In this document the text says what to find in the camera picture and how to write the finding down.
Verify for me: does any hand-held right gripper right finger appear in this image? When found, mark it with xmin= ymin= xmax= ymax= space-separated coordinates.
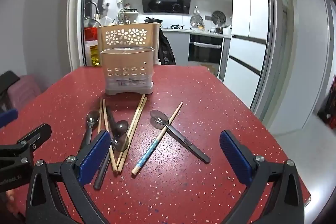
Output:
xmin=220 ymin=130 xmax=306 ymax=224

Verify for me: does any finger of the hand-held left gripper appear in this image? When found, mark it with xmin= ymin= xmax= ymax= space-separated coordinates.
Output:
xmin=0 ymin=109 xmax=19 ymax=129
xmin=0 ymin=123 xmax=52 ymax=159

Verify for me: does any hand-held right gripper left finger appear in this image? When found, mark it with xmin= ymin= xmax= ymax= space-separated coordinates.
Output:
xmin=26 ymin=130 xmax=112 ymax=224

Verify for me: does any black-handled steel spoon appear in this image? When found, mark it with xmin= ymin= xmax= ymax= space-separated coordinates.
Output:
xmin=93 ymin=134 xmax=129 ymax=190
xmin=150 ymin=110 xmax=211 ymax=164
xmin=77 ymin=110 xmax=100 ymax=153
xmin=105 ymin=106 xmax=129 ymax=136

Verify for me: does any beige plastic utensil holder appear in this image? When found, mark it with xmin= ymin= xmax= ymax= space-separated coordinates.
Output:
xmin=101 ymin=47 xmax=155 ymax=95

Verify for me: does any person's left hand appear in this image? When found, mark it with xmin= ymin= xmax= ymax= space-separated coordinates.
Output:
xmin=4 ymin=189 xmax=17 ymax=214

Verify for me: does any yellow foil bag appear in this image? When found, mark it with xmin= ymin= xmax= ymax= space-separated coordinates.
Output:
xmin=85 ymin=42 xmax=101 ymax=67

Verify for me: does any red and black box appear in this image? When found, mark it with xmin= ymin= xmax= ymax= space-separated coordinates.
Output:
xmin=317 ymin=74 xmax=336 ymax=130

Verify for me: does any black built-in oven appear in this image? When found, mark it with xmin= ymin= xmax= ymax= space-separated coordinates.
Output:
xmin=188 ymin=34 xmax=224 ymax=65

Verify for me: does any kitchen counter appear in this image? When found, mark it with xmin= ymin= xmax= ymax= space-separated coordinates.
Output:
xmin=161 ymin=27 xmax=233 ymax=37

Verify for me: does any beige flower-pattern plastic cart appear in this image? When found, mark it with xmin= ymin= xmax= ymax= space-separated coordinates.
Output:
xmin=98 ymin=23 xmax=162 ymax=65

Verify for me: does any round metal steamer rack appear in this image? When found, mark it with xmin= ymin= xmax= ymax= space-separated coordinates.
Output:
xmin=211 ymin=10 xmax=227 ymax=25

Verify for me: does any kitchen faucet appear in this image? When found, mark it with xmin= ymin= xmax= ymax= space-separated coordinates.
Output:
xmin=84 ymin=2 xmax=101 ymax=20

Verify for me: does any white refrigerator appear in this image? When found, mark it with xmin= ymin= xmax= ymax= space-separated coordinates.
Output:
xmin=223 ymin=0 xmax=271 ymax=88

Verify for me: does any hanging metal strainer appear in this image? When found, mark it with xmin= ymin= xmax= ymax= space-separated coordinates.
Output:
xmin=190 ymin=15 xmax=203 ymax=28

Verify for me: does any white spice rack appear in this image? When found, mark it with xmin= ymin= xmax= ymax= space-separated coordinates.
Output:
xmin=118 ymin=7 xmax=139 ymax=25

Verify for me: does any black range hood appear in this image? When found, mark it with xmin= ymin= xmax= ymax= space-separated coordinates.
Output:
xmin=140 ymin=0 xmax=193 ymax=14

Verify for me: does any grey sliding door frame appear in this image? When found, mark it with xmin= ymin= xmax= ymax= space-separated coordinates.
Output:
xmin=67 ymin=0 xmax=293 ymax=122

